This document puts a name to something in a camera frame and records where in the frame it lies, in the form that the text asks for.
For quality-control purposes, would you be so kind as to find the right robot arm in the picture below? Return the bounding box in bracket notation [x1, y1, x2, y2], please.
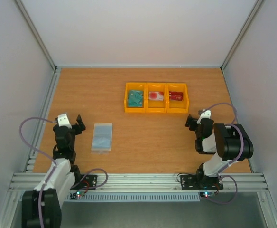
[181, 113, 254, 190]

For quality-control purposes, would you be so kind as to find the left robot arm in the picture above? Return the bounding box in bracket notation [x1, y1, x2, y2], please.
[21, 114, 86, 228]

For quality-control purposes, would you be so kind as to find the beige card holder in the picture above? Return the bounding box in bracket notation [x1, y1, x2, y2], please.
[91, 123, 113, 153]

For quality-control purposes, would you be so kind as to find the green card in bin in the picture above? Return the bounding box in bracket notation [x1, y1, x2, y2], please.
[128, 100, 144, 108]

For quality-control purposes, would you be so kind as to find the grey slotted cable duct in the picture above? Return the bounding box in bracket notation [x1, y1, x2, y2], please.
[65, 192, 200, 203]

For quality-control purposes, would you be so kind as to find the pink red card in bin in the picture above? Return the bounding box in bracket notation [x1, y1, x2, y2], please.
[148, 91, 165, 101]

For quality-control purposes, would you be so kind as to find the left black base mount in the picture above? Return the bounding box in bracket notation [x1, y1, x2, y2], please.
[70, 174, 98, 191]

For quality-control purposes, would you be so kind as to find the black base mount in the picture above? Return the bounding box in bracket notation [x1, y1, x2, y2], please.
[178, 174, 224, 191]
[70, 174, 98, 191]

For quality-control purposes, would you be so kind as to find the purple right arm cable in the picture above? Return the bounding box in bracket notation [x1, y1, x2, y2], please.
[200, 102, 245, 205]

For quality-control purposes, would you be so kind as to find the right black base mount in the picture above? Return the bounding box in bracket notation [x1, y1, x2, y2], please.
[178, 174, 224, 191]

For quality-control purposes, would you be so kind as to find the aluminium front rail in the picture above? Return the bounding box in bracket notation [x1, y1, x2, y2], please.
[8, 172, 269, 192]

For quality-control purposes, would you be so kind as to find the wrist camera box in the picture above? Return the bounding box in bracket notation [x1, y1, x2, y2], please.
[197, 109, 211, 124]
[55, 113, 72, 129]

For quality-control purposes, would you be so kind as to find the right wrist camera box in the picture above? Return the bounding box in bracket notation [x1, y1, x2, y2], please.
[197, 109, 211, 124]

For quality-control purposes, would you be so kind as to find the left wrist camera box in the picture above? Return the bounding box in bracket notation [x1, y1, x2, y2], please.
[55, 113, 72, 129]

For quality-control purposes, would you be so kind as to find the yellow plastic bin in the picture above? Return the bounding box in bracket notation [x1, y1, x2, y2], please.
[146, 82, 168, 113]
[166, 83, 189, 114]
[124, 82, 147, 113]

